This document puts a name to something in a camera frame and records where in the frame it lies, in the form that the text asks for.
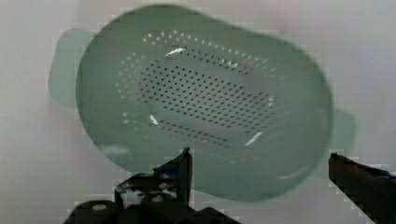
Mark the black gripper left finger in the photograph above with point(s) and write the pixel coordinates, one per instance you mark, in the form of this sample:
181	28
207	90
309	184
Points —
170	181

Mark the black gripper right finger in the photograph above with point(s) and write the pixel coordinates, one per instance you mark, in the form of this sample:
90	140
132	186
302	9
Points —
372	190

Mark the green plastic strainer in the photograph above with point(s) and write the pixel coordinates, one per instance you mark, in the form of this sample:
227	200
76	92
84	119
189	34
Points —
255	112

